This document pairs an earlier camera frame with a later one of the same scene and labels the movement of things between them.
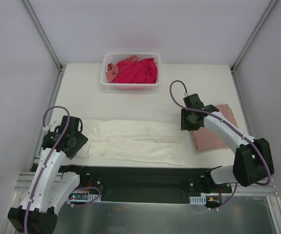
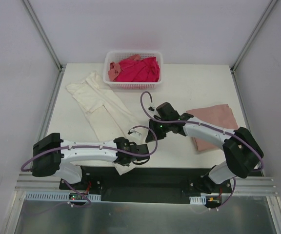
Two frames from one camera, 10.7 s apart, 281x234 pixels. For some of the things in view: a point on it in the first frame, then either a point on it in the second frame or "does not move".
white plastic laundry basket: (114, 57) does not move
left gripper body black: (81, 143) to (143, 149)
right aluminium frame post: (250, 42) does not move
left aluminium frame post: (52, 52) does not move
